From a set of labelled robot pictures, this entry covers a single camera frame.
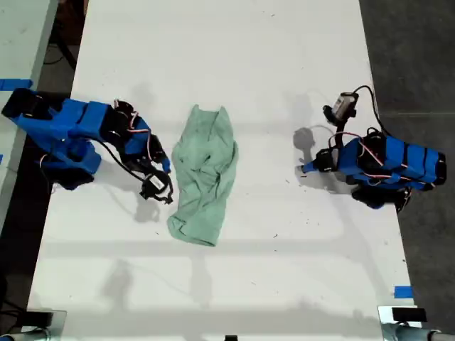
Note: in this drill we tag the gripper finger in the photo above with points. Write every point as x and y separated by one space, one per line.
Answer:
308 171
311 164

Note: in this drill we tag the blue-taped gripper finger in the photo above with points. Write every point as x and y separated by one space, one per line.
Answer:
166 164

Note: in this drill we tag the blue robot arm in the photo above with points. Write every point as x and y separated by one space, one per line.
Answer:
71 128
391 163

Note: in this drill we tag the pale green T-shirt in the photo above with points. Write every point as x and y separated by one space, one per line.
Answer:
204 170

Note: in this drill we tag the white side table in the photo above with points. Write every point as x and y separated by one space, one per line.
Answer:
21 89

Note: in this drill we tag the square blue tape piece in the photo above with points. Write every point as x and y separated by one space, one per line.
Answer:
403 292

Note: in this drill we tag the small black box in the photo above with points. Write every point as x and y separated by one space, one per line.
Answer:
409 314
40 318

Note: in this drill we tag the grey metal pipe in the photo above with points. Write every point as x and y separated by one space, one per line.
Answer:
25 335
416 334

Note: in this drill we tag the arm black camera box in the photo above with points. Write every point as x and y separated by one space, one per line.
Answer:
343 106
155 184

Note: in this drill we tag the arm camera stalk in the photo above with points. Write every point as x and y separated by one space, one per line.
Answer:
341 133

